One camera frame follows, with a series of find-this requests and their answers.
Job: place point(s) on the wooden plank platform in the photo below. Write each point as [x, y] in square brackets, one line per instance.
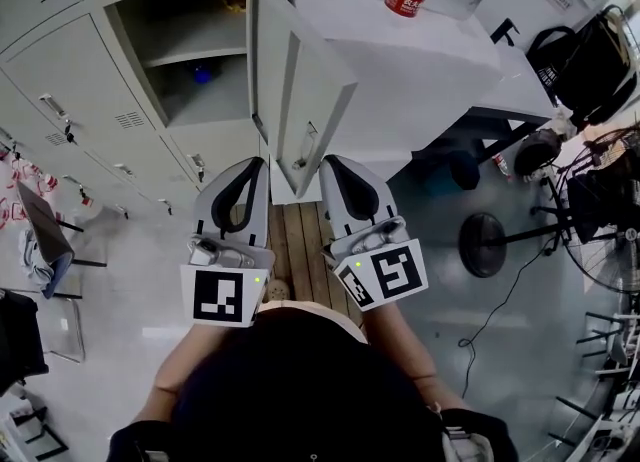
[300, 250]

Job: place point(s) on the white table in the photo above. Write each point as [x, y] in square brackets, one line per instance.
[410, 85]

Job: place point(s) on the person's dark shirt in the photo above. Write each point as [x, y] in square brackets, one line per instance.
[300, 390]

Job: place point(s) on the grey crumpled cloth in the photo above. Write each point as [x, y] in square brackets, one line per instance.
[32, 260]

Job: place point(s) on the blue round cap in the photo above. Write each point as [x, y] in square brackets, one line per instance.
[202, 75]

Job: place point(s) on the person's left forearm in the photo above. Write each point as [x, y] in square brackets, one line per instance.
[195, 355]

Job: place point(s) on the cluster of red label bottles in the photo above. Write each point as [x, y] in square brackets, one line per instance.
[50, 182]

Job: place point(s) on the black metal chair frame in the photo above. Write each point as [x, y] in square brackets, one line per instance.
[40, 435]

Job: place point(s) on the black metal frame desk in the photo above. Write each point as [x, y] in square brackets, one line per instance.
[610, 390]

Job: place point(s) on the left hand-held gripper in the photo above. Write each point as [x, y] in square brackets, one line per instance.
[217, 295]

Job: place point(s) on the grey chair with blue seat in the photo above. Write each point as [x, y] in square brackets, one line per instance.
[42, 220]

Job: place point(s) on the yellow crumpled wrapper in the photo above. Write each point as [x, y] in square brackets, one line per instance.
[231, 2]

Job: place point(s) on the black standing fan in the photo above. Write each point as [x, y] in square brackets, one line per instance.
[482, 245]

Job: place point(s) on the person's beige trousers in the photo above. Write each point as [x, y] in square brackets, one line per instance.
[347, 322]

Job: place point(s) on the dark grey bag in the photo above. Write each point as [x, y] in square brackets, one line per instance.
[537, 150]

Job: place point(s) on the person's left shoe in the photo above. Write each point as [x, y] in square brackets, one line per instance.
[279, 291]

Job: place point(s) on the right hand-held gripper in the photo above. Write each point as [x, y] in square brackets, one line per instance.
[395, 275]

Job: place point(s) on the person's right forearm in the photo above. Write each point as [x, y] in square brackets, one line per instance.
[395, 345]

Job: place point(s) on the small red label bottle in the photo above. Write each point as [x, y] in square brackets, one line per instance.
[501, 165]

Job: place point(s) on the black draped garment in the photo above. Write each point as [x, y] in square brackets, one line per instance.
[20, 340]

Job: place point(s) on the black office chair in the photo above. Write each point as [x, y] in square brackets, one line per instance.
[600, 205]

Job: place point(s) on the black table clamp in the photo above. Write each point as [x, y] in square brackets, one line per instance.
[506, 32]

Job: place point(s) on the black key fob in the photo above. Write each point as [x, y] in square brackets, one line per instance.
[70, 134]

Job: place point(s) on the dark blue bin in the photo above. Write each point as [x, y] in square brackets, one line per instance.
[464, 171]

